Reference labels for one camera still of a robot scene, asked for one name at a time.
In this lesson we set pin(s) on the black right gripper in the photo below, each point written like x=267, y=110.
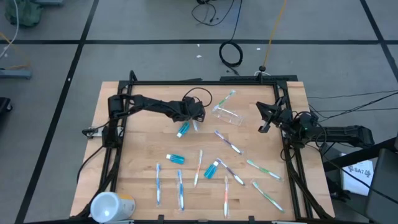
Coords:
x=281, y=115

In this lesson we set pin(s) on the purple toothbrush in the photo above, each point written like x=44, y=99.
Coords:
x=228, y=142
x=230, y=171

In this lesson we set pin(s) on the dark gray chair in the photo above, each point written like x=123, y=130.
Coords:
x=385, y=193

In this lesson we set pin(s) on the black diagonal bar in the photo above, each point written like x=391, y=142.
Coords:
x=357, y=154

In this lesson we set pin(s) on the silver metal bracket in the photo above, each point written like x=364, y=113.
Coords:
x=93, y=132

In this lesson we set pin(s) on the gray flat base plate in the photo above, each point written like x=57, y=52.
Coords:
x=15, y=74

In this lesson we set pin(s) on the clear plastic holder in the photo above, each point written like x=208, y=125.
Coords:
x=228, y=115

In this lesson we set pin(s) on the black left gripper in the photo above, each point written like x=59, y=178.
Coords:
x=189, y=109

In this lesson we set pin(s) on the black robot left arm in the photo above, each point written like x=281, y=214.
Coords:
x=149, y=104

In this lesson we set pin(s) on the orange toothbrush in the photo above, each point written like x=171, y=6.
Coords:
x=226, y=196
x=195, y=125
x=198, y=168

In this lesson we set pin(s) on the green bag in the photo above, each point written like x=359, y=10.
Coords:
x=23, y=12

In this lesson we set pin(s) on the blue toothbrush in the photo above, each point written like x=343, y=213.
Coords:
x=158, y=184
x=180, y=190

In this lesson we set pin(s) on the black object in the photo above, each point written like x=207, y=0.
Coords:
x=4, y=105

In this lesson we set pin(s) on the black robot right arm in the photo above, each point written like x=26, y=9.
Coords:
x=342, y=133

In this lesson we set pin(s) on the green toothbrush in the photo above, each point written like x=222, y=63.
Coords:
x=224, y=100
x=264, y=170
x=267, y=196

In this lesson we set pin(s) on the black table clamp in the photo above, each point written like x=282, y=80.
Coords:
x=251, y=219
x=160, y=218

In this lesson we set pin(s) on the white canister yellow label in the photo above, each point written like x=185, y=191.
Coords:
x=109, y=207

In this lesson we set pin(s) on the black ball knob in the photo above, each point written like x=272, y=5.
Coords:
x=262, y=68

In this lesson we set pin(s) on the black metal table frame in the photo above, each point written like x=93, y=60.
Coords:
x=202, y=82

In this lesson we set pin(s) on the teal mouthwash bottle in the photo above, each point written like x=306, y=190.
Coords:
x=175, y=158
x=183, y=129
x=211, y=170

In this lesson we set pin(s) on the white printed box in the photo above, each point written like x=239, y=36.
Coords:
x=357, y=183

